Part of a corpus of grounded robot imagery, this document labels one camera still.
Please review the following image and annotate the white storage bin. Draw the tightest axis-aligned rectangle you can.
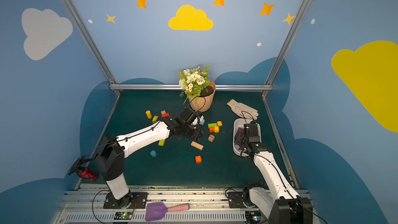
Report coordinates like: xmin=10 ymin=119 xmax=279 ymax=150
xmin=233 ymin=118 xmax=262 ymax=157

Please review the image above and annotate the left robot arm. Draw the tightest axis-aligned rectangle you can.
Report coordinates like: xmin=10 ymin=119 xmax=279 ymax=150
xmin=93 ymin=107 xmax=204 ymax=209

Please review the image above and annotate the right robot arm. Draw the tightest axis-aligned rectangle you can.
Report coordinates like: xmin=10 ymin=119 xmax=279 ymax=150
xmin=233 ymin=118 xmax=314 ymax=224

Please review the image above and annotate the pale wooden long block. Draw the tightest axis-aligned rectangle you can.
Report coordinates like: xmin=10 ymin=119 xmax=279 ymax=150
xmin=191 ymin=141 xmax=204 ymax=150

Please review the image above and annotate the lime green bar block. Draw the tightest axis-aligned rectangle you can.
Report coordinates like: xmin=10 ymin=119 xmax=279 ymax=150
xmin=158 ymin=139 xmax=165 ymax=146

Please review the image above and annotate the lime green long block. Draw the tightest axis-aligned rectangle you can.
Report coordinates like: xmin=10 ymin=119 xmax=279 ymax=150
xmin=208 ymin=123 xmax=218 ymax=129

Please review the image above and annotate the wooden number cube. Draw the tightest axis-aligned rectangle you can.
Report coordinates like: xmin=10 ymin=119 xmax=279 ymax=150
xmin=208 ymin=135 xmax=215 ymax=142

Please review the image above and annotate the white knit work glove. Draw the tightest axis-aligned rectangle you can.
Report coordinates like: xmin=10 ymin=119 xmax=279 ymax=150
xmin=227 ymin=99 xmax=259 ymax=120

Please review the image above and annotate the orange cube block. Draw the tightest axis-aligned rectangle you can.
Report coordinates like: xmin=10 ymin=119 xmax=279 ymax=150
xmin=195 ymin=156 xmax=202 ymax=164

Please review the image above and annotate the pink flower pot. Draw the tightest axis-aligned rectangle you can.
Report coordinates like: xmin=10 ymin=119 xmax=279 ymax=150
xmin=188 ymin=80 xmax=216 ymax=113

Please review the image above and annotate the teal cylinder block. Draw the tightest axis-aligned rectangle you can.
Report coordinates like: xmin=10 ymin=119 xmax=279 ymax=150
xmin=150 ymin=150 xmax=157 ymax=157

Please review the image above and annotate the white green flower bouquet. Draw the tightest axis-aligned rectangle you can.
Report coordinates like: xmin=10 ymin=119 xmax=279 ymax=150
xmin=178 ymin=64 xmax=214 ymax=102

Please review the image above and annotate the purple pink toy shovel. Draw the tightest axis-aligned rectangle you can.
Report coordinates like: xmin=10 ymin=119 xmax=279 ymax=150
xmin=145 ymin=202 xmax=190 ymax=222

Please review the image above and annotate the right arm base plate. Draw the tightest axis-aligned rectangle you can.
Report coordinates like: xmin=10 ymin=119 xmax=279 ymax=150
xmin=226 ymin=191 xmax=258 ymax=208

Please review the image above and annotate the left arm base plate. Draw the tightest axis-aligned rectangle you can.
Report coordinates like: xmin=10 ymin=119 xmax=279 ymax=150
xmin=103 ymin=192 xmax=148 ymax=209

